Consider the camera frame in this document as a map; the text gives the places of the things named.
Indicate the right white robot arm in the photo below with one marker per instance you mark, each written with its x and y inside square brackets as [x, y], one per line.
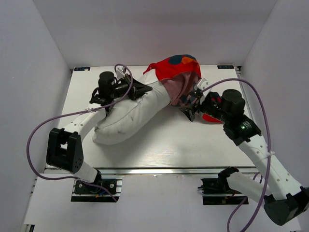
[284, 197]

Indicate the red pink patterned pillowcase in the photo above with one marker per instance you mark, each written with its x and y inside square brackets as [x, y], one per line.
[178, 74]

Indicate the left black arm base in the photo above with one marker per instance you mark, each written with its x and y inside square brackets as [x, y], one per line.
[110, 193]

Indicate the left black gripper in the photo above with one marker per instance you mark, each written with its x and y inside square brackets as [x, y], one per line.
[138, 89]

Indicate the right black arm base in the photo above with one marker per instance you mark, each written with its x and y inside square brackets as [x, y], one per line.
[216, 191]

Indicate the left blue table label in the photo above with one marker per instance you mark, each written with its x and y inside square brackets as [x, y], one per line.
[81, 69]

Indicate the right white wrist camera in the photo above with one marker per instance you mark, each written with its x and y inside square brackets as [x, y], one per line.
[200, 88]

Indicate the white pillow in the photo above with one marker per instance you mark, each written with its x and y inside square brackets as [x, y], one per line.
[129, 116]

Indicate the aluminium front rail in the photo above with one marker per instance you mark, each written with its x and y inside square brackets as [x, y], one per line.
[157, 171]

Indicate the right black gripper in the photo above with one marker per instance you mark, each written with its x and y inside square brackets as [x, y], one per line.
[189, 110]

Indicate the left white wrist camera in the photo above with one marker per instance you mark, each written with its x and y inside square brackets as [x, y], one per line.
[120, 71]

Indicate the right blue table label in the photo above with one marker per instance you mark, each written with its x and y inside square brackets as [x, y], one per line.
[225, 66]

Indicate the blue table label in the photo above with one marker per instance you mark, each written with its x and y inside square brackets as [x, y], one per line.
[81, 69]
[225, 66]

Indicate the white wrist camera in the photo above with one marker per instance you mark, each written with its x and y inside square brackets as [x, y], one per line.
[120, 71]
[200, 88]

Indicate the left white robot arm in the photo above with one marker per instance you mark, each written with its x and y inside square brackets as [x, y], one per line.
[65, 150]

